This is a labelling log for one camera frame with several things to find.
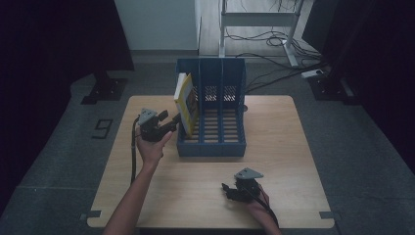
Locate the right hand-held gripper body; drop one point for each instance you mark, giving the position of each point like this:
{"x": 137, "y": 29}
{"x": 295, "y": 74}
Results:
{"x": 246, "y": 188}

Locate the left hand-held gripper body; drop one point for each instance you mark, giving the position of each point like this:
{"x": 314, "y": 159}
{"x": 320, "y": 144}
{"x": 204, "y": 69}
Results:
{"x": 150, "y": 129}

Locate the yellow book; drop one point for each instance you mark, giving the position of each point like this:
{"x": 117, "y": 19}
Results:
{"x": 186, "y": 98}

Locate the blue file rack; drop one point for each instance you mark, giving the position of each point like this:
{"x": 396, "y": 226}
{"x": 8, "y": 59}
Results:
{"x": 212, "y": 148}

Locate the person's right hand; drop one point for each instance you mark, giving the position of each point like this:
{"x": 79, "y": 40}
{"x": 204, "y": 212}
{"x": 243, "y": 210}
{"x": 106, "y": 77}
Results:
{"x": 261, "y": 205}

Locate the person's left hand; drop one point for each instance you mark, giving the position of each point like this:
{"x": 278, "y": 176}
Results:
{"x": 151, "y": 151}

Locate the black stand base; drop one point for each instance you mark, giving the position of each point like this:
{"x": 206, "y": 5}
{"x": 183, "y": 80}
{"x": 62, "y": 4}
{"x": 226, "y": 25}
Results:
{"x": 106, "y": 89}
{"x": 329, "y": 88}

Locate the white cabinet panel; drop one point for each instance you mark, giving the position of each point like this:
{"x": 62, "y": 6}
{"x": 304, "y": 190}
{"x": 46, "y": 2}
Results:
{"x": 156, "y": 24}

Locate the white power strip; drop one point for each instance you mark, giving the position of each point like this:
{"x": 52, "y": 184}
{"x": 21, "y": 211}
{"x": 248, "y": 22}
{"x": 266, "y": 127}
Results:
{"x": 312, "y": 73}

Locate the dark curtain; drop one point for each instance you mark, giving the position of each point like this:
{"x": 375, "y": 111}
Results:
{"x": 39, "y": 49}
{"x": 378, "y": 49}

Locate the white metal desk frame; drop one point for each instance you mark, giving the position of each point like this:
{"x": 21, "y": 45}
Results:
{"x": 257, "y": 19}

